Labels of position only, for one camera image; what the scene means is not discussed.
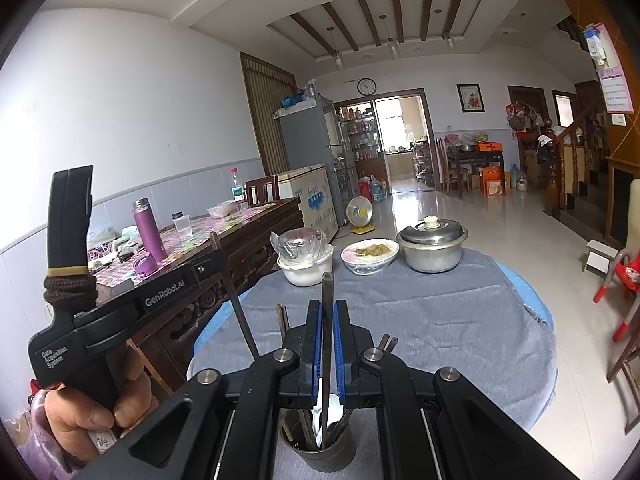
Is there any dark wooden dining table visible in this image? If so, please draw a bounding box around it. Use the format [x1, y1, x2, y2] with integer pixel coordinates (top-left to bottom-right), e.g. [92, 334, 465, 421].
[446, 149, 507, 199]

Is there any purple thermos flask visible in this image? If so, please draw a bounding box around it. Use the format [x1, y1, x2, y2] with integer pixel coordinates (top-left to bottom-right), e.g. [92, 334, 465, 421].
[132, 198, 168, 264]

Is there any blue tablecloth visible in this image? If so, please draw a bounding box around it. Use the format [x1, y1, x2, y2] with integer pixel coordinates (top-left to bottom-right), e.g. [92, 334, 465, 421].
[191, 264, 555, 363]

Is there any wooden staircase railing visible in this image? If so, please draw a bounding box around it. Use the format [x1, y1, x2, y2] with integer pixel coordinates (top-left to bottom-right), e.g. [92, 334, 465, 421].
[544, 119, 609, 212]

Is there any carved wooden sideboard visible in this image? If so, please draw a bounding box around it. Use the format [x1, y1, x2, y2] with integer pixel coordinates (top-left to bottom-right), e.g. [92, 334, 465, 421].
[86, 196, 306, 397]

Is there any brown elastic band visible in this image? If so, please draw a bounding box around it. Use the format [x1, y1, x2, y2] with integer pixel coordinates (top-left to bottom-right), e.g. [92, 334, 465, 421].
[43, 272, 99, 317]

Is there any framed wall picture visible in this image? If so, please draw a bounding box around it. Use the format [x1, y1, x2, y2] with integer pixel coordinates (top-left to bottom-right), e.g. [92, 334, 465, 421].
[456, 83, 486, 114]

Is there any plastic water bottle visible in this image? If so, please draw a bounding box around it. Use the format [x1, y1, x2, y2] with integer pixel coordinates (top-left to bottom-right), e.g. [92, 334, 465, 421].
[229, 167, 249, 210]

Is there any round fan heater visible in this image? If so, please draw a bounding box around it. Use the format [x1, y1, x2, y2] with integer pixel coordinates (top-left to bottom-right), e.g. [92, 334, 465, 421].
[345, 195, 377, 235]

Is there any brown wooden door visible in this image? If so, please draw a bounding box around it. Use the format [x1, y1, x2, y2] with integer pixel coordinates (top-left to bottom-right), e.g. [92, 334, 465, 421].
[239, 51, 299, 177]

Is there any grey tablecloth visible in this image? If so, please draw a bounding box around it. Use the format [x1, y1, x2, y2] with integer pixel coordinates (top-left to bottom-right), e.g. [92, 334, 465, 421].
[186, 247, 559, 480]

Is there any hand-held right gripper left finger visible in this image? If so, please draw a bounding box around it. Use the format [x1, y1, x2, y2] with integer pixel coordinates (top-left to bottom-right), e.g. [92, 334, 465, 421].
[102, 299, 324, 480]

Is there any wall calendar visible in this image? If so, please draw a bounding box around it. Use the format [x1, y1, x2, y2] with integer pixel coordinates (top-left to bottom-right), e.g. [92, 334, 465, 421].
[581, 22, 636, 114]

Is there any white step stool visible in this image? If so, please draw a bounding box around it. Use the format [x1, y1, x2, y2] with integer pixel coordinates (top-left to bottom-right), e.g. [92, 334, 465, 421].
[582, 239, 622, 276]

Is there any group of dark chopsticks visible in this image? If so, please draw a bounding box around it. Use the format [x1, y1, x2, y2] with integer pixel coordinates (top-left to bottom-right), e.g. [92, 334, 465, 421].
[276, 303, 399, 453]

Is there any red child's chair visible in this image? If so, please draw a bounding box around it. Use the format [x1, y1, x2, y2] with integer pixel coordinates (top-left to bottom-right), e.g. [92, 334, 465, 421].
[593, 249, 640, 344]

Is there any white bowl with plastic wrap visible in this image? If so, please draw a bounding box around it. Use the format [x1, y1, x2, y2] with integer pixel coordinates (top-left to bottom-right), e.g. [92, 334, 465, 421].
[270, 228, 335, 287]

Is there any purple thermos lid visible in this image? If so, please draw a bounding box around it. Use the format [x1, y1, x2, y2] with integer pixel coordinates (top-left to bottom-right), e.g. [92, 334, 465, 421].
[133, 254, 161, 278]

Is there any white dish with food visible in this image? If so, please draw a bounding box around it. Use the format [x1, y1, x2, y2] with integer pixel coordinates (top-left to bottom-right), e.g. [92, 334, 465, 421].
[340, 239, 400, 277]

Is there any clear plastic cup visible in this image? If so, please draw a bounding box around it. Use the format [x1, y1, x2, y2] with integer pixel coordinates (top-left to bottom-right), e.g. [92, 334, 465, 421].
[171, 213, 194, 241]

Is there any wooden chair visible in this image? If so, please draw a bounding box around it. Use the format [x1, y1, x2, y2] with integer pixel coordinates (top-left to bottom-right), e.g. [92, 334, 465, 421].
[244, 174, 280, 206]

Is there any aluminium pot with lid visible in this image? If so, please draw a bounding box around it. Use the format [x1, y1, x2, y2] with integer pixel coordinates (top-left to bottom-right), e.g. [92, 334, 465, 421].
[396, 215, 470, 275]

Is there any person's left hand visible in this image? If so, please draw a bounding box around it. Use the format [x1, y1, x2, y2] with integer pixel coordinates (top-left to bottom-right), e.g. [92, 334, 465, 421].
[44, 345, 162, 462]

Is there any single dark chopstick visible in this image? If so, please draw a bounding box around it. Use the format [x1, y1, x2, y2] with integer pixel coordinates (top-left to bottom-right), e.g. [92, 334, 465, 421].
[209, 231, 262, 362]
[320, 271, 337, 450]

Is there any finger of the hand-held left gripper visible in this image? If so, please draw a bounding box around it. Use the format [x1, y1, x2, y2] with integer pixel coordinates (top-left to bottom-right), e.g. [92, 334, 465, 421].
[189, 248, 229, 287]

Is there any black utensil holder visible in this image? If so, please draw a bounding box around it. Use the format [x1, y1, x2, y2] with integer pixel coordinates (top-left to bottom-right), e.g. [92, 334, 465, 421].
[278, 404, 357, 472]

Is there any white chest freezer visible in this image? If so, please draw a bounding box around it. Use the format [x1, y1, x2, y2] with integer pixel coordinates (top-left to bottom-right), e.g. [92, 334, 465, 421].
[276, 163, 347, 242]

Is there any glass display cabinet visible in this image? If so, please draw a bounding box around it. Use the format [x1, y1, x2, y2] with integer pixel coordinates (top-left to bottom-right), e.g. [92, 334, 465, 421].
[339, 104, 384, 186]

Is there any grey refrigerator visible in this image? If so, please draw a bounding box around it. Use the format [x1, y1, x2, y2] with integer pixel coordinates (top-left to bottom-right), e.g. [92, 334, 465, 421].
[273, 96, 359, 227]

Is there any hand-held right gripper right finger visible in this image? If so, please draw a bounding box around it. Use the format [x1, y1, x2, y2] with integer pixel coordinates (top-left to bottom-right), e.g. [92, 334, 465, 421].
[332, 299, 580, 480]

